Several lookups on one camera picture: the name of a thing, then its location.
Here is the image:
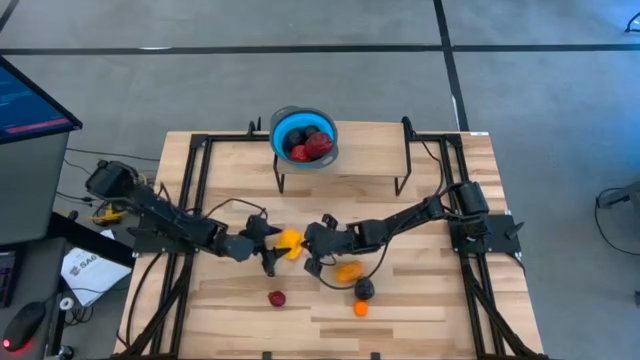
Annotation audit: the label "computer monitor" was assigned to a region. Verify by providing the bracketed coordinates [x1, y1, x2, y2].
[0, 54, 84, 146]

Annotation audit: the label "yellow clamp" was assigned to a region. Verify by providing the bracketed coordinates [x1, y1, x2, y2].
[92, 205, 126, 226]

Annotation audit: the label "black side desk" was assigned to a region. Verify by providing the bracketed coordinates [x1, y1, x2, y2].
[0, 212, 136, 360]

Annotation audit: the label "black computer mouse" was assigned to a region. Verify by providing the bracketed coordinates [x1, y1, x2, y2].
[2, 301, 47, 353]

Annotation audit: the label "yellow bell pepper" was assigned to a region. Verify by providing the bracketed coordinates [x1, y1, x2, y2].
[276, 228, 306, 261]

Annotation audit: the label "red apple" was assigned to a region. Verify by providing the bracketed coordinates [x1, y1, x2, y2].
[304, 131, 335, 160]

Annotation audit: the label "blue collapsible bowl grey rim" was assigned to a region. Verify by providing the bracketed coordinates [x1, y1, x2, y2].
[268, 104, 340, 170]

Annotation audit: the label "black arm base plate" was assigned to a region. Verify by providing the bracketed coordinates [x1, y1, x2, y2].
[449, 213, 526, 256]
[127, 214, 196, 256]

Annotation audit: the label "black aluminium table frame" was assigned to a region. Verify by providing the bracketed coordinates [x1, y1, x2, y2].
[119, 130, 546, 360]

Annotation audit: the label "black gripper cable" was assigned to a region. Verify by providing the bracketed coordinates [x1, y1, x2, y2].
[205, 197, 270, 222]
[318, 234, 396, 292]

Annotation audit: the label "white printed paper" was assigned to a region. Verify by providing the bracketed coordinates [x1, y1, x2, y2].
[60, 247, 132, 307]

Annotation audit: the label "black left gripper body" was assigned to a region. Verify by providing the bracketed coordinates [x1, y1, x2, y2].
[215, 232, 261, 262]

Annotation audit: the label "wooden riser shelf black legs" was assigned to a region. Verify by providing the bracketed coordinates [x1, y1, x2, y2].
[248, 116, 419, 197]

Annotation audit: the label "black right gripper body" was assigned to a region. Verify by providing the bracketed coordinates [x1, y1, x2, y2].
[303, 222, 354, 261]

